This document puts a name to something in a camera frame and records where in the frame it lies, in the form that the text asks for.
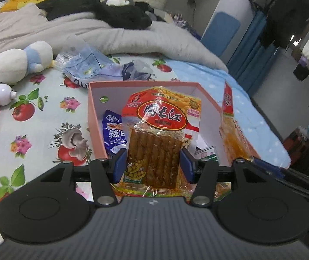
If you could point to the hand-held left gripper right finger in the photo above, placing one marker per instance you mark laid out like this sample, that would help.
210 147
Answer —
187 165

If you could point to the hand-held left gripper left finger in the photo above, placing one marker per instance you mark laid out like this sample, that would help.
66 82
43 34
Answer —
120 165

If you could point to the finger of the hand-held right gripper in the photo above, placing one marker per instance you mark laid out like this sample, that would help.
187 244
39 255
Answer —
274 170

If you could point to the blue white snack packet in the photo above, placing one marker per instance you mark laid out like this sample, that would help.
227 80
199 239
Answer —
113 132

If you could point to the orange red stripe snack packet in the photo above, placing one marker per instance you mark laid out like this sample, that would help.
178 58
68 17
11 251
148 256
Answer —
233 135

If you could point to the pink cardboard box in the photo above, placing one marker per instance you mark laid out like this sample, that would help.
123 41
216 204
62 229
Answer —
122 89

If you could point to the green snack packet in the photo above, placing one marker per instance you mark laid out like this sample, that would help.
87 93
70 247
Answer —
207 153

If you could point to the blue bedsheet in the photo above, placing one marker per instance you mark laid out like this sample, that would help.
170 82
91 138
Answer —
211 75

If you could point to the floral bedsheet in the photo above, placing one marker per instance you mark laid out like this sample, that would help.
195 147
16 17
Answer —
43 108

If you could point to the clear blue plastic bag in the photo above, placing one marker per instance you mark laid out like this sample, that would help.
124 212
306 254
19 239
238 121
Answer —
89 65

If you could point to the blue curtain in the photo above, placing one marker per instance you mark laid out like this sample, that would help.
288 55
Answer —
251 54

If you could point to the grey duvet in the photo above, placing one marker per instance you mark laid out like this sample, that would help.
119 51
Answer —
157 40

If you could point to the blue chair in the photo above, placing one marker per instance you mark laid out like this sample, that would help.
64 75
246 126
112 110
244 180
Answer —
220 32

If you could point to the cluster of small bottles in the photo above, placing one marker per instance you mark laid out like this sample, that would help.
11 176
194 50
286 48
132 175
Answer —
182 21

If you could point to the white blue plush toy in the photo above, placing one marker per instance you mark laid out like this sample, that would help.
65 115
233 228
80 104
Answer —
13 65

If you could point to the black clothes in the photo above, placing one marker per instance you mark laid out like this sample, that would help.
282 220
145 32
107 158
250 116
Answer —
122 16

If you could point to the black hanging coat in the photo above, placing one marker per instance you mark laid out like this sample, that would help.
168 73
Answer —
287 13

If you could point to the white black plush toy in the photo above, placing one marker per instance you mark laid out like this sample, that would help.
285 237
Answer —
119 1

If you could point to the yellow cloth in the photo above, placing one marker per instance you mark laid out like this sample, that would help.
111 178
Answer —
27 1

